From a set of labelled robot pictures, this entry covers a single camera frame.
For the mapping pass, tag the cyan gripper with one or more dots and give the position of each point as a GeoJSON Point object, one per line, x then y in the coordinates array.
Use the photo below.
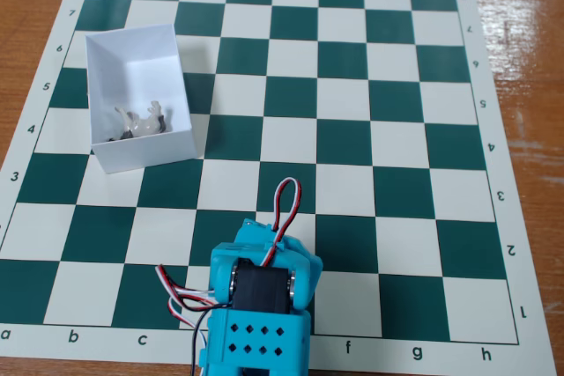
{"type": "Point", "coordinates": [255, 227]}

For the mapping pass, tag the white open paper box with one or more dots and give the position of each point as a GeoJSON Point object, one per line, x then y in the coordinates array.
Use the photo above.
{"type": "Point", "coordinates": [145, 72]}

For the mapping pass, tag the green white chessboard mat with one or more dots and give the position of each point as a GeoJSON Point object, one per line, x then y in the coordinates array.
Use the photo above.
{"type": "Point", "coordinates": [308, 98]}

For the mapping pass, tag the cyan robot arm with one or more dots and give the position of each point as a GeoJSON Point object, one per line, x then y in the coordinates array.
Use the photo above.
{"type": "Point", "coordinates": [260, 341]}

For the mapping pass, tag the white grey toy horse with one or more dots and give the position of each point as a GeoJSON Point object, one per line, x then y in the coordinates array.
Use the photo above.
{"type": "Point", "coordinates": [143, 123]}

